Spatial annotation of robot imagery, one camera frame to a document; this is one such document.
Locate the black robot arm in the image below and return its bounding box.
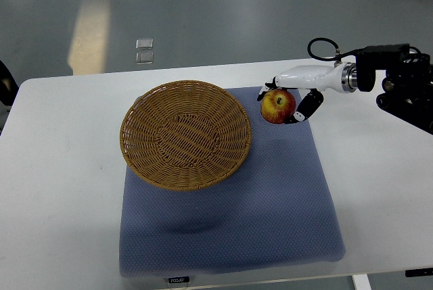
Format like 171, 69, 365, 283
307, 37, 432, 134

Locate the upper clear floor plate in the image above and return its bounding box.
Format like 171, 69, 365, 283
135, 38, 154, 50

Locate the black table label tag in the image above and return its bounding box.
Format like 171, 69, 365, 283
168, 276, 190, 284

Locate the blue grey padded mat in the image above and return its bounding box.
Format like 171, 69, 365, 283
119, 87, 345, 277

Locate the white table leg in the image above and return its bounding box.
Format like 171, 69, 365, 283
352, 274, 372, 290

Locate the red yellow apple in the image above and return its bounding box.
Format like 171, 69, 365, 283
260, 89, 296, 124

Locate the dark object at left edge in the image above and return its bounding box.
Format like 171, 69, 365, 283
0, 62, 19, 107

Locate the clear floor plate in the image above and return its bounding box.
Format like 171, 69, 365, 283
136, 51, 154, 64
135, 38, 154, 50

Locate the lower clear floor plate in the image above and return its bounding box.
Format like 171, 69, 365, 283
136, 51, 154, 64

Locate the woven wicker basket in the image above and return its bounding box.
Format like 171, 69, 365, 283
119, 80, 252, 191

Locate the black bracket under table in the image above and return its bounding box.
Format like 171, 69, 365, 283
405, 268, 433, 278

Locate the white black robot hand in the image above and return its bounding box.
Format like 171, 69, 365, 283
257, 62, 358, 124

